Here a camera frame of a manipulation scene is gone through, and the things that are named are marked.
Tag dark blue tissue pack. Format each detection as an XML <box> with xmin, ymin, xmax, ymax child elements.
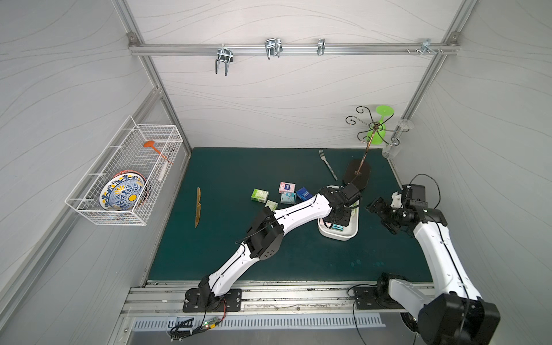
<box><xmin>296</xmin><ymin>187</ymin><xmax>313</xmax><ymax>201</ymax></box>

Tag pink tissue pack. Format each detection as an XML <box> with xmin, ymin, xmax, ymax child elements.
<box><xmin>278</xmin><ymin>182</ymin><xmax>296</xmax><ymax>193</ymax></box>

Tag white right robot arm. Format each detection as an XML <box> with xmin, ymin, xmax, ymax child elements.
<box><xmin>367</xmin><ymin>198</ymin><xmax>501</xmax><ymax>344</ymax></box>

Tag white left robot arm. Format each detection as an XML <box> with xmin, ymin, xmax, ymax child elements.
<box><xmin>183</xmin><ymin>183</ymin><xmax>361</xmax><ymax>313</ymax></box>

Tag white plastic storage box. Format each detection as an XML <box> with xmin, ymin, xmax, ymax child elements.
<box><xmin>316</xmin><ymin>198</ymin><xmax>361</xmax><ymax>241</ymax></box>

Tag black metal cup tree stand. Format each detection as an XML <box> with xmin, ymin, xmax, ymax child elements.
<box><xmin>343</xmin><ymin>106</ymin><xmax>389</xmax><ymax>191</ymax></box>

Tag silver metal fork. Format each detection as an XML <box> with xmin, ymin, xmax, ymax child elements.
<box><xmin>319</xmin><ymin>149</ymin><xmax>338</xmax><ymax>181</ymax></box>

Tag clear plastic goblet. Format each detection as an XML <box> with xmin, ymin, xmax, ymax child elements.
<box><xmin>382</xmin><ymin>119</ymin><xmax>414</xmax><ymax>160</ymax></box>

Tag green plastic goblet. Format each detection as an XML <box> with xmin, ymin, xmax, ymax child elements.
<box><xmin>367</xmin><ymin>105</ymin><xmax>395</xmax><ymax>145</ymax></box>

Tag yellow wooden knife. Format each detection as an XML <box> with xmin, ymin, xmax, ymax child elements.
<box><xmin>194</xmin><ymin>187</ymin><xmax>201</xmax><ymax>229</ymax></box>

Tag metal double hook middle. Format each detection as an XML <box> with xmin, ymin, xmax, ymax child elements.
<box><xmin>264</xmin><ymin>38</ymin><xmax>283</xmax><ymax>60</ymax></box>

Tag metal double hook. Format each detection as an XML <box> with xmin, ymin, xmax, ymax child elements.
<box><xmin>264</xmin><ymin>38</ymin><xmax>283</xmax><ymax>60</ymax></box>
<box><xmin>215</xmin><ymin>47</ymin><xmax>234</xmax><ymax>76</ymax></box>

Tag metal double hook left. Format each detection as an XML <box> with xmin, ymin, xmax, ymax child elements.
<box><xmin>215</xmin><ymin>47</ymin><xmax>234</xmax><ymax>76</ymax></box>

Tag blue yellow patterned plate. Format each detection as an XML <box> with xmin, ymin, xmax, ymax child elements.
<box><xmin>99</xmin><ymin>170</ymin><xmax>146</xmax><ymax>211</ymax></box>

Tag white slotted cable duct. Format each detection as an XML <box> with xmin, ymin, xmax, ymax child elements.
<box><xmin>132</xmin><ymin>313</ymin><xmax>385</xmax><ymax>332</ymax></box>

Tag aluminium crossbar rail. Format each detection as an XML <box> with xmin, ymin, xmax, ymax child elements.
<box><xmin>129</xmin><ymin>42</ymin><xmax>461</xmax><ymax>58</ymax></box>

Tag metal bracket hook right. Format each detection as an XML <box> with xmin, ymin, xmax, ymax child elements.
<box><xmin>405</xmin><ymin>39</ymin><xmax>444</xmax><ymax>56</ymax></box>

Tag orange handled utensil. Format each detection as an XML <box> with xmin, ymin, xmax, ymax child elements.
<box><xmin>143</xmin><ymin>140</ymin><xmax>172</xmax><ymax>164</ymax></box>

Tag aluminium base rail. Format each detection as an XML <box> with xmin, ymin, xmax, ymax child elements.
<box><xmin>124</xmin><ymin>279</ymin><xmax>441</xmax><ymax>316</ymax></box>

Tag white wire basket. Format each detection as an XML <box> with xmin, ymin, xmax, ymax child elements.
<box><xmin>65</xmin><ymin>117</ymin><xmax>183</xmax><ymax>227</ymax></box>

